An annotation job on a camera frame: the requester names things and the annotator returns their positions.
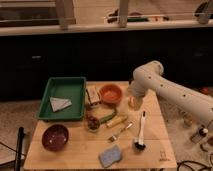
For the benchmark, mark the silver fork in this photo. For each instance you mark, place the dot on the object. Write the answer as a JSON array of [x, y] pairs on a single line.
[[115, 136]]

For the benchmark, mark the white black dish brush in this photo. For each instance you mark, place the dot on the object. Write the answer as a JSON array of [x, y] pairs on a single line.
[[139, 140]]

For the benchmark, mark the orange apple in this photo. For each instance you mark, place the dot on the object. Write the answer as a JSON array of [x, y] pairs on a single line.
[[132, 102]]

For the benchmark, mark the black pole stand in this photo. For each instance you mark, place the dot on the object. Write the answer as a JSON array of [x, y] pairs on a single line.
[[19, 149]]

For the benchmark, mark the blue sponge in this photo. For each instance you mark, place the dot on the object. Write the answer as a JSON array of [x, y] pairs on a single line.
[[110, 156]]

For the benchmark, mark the small cup with red contents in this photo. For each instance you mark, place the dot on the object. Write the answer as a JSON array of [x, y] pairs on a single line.
[[92, 123]]

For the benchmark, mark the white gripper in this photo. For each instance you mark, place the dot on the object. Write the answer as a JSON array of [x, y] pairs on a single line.
[[139, 95]]

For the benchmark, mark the folded grey cloth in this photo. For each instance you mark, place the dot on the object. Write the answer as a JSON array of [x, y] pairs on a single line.
[[58, 104]]

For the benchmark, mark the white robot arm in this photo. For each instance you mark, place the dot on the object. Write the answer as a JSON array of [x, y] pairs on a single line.
[[149, 76]]

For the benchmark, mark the green pepper toy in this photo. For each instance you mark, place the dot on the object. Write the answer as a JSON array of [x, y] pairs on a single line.
[[108, 117]]

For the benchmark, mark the green plastic tray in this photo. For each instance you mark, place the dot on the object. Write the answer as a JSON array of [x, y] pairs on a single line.
[[72, 88]]

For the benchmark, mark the brown spice bottle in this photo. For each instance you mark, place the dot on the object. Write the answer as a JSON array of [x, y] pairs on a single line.
[[199, 135]]

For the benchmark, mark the orange bowl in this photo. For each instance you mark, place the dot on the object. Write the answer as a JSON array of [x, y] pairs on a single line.
[[110, 94]]

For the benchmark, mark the sandwich toy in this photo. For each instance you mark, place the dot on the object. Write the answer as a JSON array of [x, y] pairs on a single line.
[[93, 95]]

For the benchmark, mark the purple bowl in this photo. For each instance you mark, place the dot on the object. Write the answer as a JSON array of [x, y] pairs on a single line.
[[55, 137]]

